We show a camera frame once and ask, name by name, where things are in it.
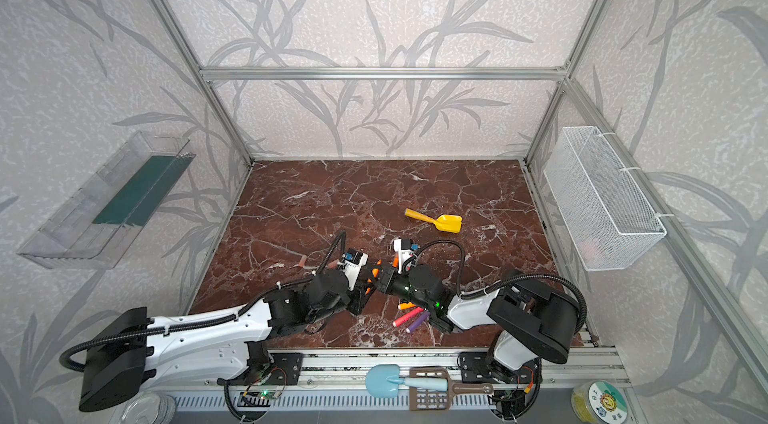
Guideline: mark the purple marker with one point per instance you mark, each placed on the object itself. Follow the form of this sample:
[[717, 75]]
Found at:
[[420, 319]]

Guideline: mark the right pink marker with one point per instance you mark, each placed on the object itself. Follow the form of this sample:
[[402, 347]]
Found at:
[[413, 313]]

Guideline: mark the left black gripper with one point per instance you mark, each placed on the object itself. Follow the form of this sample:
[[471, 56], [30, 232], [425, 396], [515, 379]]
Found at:
[[359, 292]]

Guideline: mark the yellow toy scoop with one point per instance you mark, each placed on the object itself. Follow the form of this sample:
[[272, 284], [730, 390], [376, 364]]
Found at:
[[444, 223]]

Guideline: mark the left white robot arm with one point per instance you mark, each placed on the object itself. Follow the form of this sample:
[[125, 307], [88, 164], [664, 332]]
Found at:
[[137, 352]]

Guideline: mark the green tape roll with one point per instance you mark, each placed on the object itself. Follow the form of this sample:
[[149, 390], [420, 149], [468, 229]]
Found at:
[[599, 402]]

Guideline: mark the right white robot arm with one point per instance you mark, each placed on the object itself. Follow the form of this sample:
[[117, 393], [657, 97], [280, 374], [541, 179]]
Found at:
[[538, 314]]

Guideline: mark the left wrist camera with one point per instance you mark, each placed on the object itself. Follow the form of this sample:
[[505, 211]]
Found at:
[[351, 264]]

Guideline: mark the clear glass bowl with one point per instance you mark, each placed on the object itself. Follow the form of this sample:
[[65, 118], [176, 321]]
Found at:
[[149, 408]]

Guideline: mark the clear plastic wall shelf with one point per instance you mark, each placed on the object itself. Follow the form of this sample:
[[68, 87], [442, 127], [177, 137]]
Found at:
[[95, 227]]

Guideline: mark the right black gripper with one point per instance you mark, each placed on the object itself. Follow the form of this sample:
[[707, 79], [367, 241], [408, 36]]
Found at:
[[390, 280]]

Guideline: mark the white wire basket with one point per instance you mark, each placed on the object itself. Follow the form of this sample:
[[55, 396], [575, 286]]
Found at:
[[609, 219]]

